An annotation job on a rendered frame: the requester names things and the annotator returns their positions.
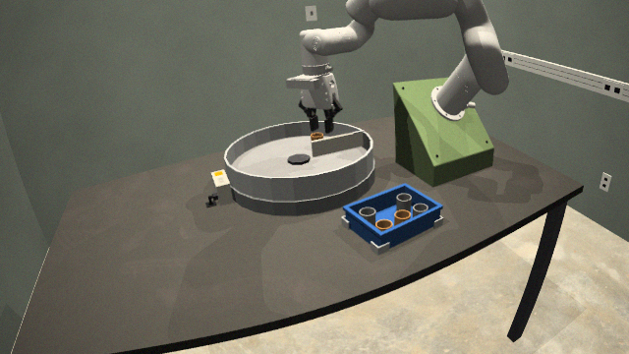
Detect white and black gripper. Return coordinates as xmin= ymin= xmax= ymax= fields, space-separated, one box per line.
xmin=299 ymin=73 xmax=343 ymax=134

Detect grey metal bushing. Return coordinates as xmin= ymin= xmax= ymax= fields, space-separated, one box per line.
xmin=396 ymin=194 xmax=412 ymax=212
xmin=359 ymin=207 xmax=375 ymax=226
xmin=413 ymin=204 xmax=429 ymax=217

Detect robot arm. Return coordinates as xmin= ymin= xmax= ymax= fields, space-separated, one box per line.
xmin=286 ymin=0 xmax=509 ymax=121

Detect blue tray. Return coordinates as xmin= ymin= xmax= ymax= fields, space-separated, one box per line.
xmin=343 ymin=183 xmax=443 ymax=249

